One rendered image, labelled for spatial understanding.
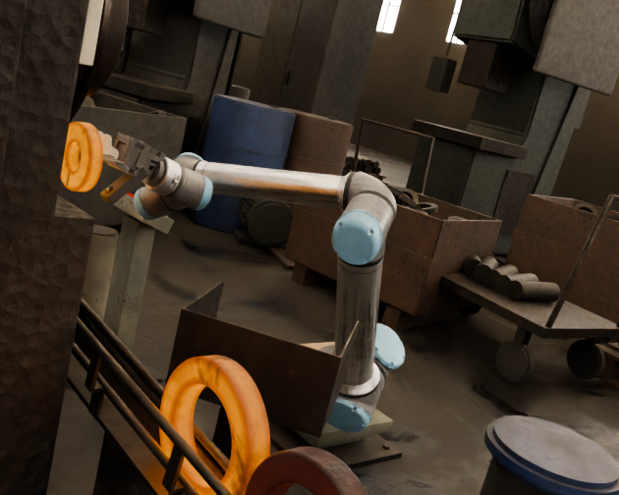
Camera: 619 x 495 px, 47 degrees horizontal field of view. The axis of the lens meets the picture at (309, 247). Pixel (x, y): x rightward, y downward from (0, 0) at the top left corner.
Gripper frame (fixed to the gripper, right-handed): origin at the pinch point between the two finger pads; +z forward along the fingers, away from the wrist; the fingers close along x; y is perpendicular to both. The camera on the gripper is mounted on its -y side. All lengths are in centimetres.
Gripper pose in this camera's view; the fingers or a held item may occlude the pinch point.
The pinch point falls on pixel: (82, 148)
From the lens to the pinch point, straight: 168.8
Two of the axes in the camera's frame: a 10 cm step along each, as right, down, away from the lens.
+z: -6.1, -2.8, -7.4
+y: 4.2, -9.1, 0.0
